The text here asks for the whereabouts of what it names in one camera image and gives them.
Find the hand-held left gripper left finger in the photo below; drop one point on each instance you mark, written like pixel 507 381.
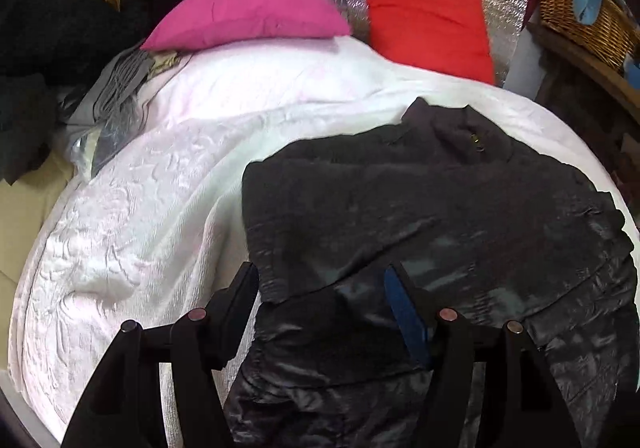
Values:
pixel 235 318

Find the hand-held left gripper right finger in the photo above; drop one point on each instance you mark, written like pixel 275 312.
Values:
pixel 405 313

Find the black jacket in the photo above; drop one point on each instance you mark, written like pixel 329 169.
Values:
pixel 400 188

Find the white quilted blanket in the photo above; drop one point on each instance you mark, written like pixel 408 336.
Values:
pixel 175 188

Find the grey garment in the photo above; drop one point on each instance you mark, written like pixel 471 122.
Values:
pixel 120 83

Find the wooden table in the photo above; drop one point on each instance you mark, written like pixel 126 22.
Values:
pixel 575 88

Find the red pillow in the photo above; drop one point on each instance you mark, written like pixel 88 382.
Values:
pixel 425 23

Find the pink pillow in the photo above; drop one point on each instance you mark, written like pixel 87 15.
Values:
pixel 250 13

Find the black puffy coat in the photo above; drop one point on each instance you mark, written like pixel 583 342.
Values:
pixel 60 33

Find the wicker basket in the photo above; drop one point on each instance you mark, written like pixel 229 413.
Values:
pixel 600 33

